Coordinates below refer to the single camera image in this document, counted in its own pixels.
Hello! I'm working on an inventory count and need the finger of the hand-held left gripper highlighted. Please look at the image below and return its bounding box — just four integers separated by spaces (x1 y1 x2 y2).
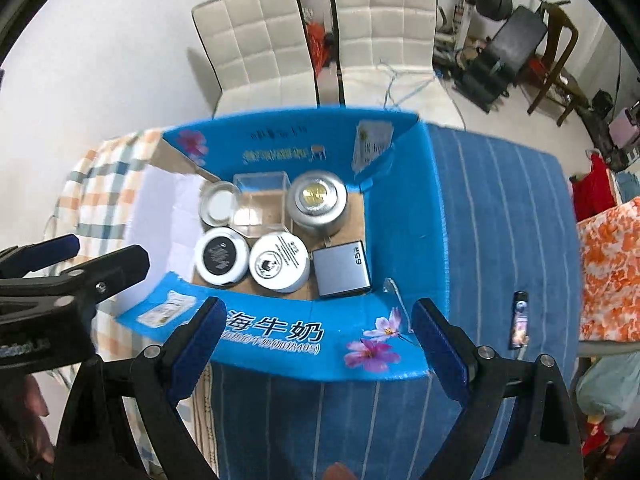
47 244 152 311
0 233 81 282

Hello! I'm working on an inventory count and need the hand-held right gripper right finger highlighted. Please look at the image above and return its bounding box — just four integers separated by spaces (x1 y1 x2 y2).
410 297 587 480

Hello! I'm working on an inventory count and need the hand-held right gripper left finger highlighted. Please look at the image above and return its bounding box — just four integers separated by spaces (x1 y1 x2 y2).
56 296 229 480

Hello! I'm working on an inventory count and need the black lighter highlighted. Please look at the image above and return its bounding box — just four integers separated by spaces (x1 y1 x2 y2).
507 290 530 351

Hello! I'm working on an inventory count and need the round tin with black lid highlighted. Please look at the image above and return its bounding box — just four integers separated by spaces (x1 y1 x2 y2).
193 227 250 289

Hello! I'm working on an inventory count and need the round tin with white lid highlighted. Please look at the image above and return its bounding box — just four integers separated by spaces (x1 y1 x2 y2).
248 231 312 294

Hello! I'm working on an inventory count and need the silver round tin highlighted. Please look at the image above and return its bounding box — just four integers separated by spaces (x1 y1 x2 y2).
198 181 243 229

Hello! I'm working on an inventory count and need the grey power adapter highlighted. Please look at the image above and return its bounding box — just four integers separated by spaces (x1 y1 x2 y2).
312 240 374 300

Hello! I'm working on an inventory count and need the blue cardboard box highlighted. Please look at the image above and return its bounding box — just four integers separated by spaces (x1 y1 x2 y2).
115 104 449 384

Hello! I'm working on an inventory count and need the clear plastic box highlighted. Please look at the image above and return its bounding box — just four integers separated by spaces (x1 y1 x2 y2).
230 171 294 239

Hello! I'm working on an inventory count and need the grey tin with gold top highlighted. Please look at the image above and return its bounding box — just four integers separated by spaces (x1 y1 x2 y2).
286 171 347 237

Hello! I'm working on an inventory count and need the person's left hand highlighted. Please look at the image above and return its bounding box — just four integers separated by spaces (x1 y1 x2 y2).
0 374 57 467

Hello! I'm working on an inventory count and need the plaid cloth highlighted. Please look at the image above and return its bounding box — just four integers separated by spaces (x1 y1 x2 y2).
42 128 222 463

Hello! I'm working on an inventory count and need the blue striped tablecloth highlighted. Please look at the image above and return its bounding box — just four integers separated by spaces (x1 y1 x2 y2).
192 122 584 480

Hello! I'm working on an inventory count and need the red cloth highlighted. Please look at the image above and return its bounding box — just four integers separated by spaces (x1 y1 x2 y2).
569 152 619 222

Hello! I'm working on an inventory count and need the white padded chair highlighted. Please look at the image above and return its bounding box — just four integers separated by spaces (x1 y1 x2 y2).
329 0 469 127
192 0 321 119

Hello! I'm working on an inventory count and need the pink suitcase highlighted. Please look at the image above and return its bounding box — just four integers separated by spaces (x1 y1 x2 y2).
607 102 640 162

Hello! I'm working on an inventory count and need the red bag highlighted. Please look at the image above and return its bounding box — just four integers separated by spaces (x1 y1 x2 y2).
306 21 334 69

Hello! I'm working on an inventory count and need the black weight bench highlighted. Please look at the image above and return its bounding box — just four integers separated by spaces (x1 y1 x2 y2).
454 4 549 114

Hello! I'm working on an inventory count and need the brown wooden chair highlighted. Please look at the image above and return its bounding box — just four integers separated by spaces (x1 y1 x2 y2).
527 0 592 129

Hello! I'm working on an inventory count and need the wire clothes hanger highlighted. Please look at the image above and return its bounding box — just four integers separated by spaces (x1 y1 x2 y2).
377 59 437 112

